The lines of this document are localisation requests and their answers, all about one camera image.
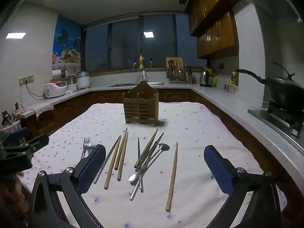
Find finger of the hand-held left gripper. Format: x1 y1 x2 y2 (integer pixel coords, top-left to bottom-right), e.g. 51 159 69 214
0 127 29 148
22 134 49 156

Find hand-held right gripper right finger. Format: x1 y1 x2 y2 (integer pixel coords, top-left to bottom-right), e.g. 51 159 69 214
203 145 282 228

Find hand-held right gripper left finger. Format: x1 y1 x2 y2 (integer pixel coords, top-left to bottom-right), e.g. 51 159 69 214
28 144 106 228

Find wooden utensil holder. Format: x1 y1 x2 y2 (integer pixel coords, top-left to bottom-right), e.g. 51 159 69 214
122 81 159 126

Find dish rack with utensils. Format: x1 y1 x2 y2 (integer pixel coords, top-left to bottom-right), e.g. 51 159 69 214
165 63 193 84

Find metal chopstick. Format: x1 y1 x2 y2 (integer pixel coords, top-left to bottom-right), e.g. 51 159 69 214
129 132 165 201
138 137 144 192
93 136 121 184

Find lace cloth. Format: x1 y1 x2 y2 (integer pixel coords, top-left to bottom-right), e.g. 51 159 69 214
30 101 55 122

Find floral white tablecloth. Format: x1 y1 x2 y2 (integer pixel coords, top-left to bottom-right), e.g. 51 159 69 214
20 102 285 228

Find white and red rice cooker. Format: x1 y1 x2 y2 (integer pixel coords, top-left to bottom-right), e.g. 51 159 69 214
44 81 68 99

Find metal spoon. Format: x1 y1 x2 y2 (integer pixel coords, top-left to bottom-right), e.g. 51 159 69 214
128 143 170 182

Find small white pot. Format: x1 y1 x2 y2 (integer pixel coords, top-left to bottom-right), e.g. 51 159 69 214
67 77 78 92

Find wooden lower cabinets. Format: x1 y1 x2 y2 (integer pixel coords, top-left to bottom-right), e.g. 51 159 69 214
21 88 304 195

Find wooden cabinets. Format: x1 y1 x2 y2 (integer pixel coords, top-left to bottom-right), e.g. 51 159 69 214
21 88 304 195
185 0 241 59

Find gas stove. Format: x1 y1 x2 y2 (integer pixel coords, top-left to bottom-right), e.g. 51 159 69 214
247 101 304 139

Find white cooker with steel lid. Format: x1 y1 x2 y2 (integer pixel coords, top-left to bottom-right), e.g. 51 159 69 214
76 71 91 90

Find row of spice jars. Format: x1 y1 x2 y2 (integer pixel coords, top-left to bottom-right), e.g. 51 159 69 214
225 83 238 94

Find steel sink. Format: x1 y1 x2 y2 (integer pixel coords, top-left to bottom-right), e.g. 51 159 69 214
107 82 165 88

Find steel electric kettle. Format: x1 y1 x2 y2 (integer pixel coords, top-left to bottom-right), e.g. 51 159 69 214
199 69 214 87

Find black wok with lid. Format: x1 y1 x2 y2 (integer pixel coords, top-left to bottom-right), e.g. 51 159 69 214
236 62 304 114

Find wooden cutting board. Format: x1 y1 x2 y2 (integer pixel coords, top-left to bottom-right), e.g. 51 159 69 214
166 57 183 74

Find kitchen window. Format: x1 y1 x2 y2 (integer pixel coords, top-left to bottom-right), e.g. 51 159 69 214
84 14 198 72

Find wooden upper cabinets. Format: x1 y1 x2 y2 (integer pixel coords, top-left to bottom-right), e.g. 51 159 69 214
185 0 241 59

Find tangle of cables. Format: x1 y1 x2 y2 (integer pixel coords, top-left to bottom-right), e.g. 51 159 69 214
0 102 27 133

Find black power cable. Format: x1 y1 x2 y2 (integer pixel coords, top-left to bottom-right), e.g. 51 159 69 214
25 83 46 100

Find long wall outlet strip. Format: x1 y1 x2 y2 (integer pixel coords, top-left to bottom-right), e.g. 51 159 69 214
19 75 35 86

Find tropical fruit wall poster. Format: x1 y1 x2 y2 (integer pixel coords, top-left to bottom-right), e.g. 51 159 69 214
52 16 82 65

